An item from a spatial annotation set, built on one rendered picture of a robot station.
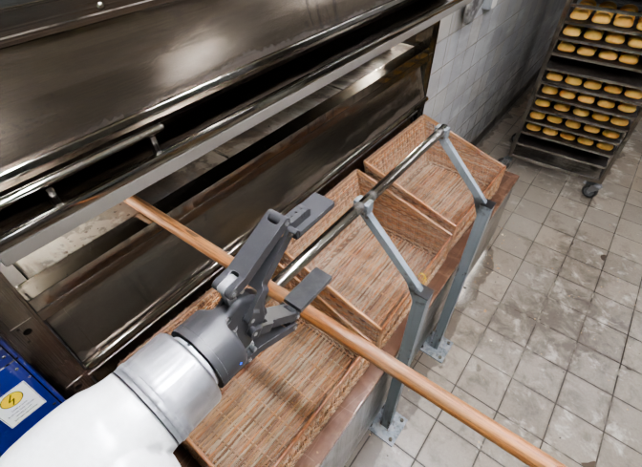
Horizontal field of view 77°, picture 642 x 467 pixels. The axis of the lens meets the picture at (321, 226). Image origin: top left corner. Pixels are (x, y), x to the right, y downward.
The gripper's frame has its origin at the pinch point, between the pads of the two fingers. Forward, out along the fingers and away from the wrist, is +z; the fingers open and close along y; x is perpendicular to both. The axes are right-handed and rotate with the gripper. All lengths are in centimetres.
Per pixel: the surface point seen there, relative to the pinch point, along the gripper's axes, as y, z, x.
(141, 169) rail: 5.9, -0.1, -40.7
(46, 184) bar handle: 2.9, -14.0, -45.1
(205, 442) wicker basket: 90, -16, -30
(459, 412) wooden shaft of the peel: 28.2, 5.6, 23.7
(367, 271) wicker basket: 89, 68, -27
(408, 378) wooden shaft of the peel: 28.1, 5.6, 14.6
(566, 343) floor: 148, 134, 57
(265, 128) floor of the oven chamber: 30, 54, -64
